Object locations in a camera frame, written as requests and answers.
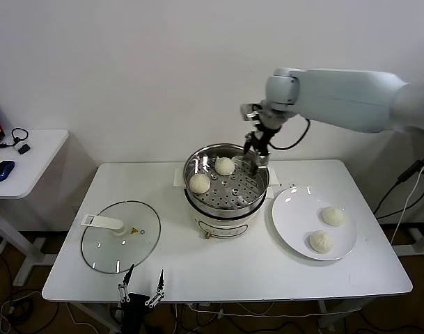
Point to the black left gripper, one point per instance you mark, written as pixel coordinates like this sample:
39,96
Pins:
135,302

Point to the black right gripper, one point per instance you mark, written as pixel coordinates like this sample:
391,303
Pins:
261,139

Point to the white steamed baozi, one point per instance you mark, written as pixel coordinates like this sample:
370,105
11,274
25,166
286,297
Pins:
200,183
225,166
320,241
333,215

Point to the blue computer mouse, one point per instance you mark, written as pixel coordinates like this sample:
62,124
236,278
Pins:
2,171

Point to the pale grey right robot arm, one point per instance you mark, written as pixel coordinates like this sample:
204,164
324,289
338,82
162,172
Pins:
344,97

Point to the steel perforated steamer basket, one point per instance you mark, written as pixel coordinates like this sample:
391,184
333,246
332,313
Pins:
232,196

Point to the white electric cooker base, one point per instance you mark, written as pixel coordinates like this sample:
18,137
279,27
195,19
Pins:
225,224

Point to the white round plate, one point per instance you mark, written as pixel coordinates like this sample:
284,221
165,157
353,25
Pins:
295,229

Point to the white side table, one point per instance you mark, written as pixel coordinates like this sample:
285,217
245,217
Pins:
41,156

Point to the small black device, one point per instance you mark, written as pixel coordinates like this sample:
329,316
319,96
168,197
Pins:
23,150

